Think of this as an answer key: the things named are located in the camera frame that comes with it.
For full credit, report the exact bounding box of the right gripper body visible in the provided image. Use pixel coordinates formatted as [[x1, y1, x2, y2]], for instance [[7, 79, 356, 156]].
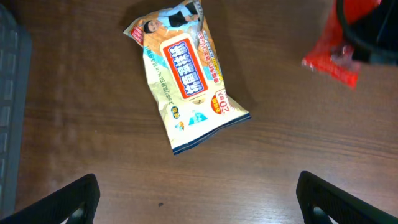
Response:
[[336, 0, 397, 65]]

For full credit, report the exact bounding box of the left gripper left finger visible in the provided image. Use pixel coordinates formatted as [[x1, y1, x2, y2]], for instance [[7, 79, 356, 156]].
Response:
[[1, 174, 100, 224]]

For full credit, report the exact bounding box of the yellow snack bag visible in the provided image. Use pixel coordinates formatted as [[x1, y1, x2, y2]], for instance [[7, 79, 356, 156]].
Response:
[[123, 0, 251, 155]]

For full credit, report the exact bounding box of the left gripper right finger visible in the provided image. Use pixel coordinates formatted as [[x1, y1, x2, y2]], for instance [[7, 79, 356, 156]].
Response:
[[296, 171, 397, 224]]

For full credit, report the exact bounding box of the grey plastic mesh basket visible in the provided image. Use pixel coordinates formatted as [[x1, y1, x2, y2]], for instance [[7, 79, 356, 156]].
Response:
[[1, 4, 32, 218]]

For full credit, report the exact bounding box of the red snack bag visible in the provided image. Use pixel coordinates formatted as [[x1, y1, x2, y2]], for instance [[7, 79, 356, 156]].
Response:
[[302, 0, 381, 89]]

